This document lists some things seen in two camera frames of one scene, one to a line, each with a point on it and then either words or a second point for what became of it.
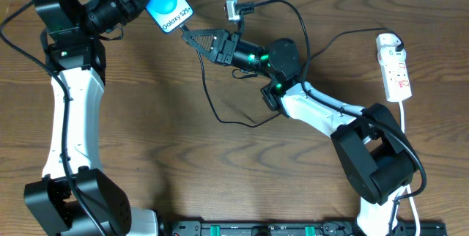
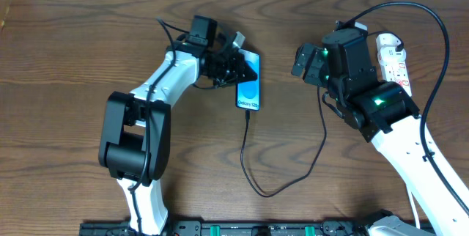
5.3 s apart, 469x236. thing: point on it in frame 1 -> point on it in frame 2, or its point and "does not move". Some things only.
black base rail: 289,228 does not move
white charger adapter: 386,45 does not move
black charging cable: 246,125 -> 319,152
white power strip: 396,81 does not move
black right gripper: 227,48 -> 316,65
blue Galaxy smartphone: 169,7 -> 248,94
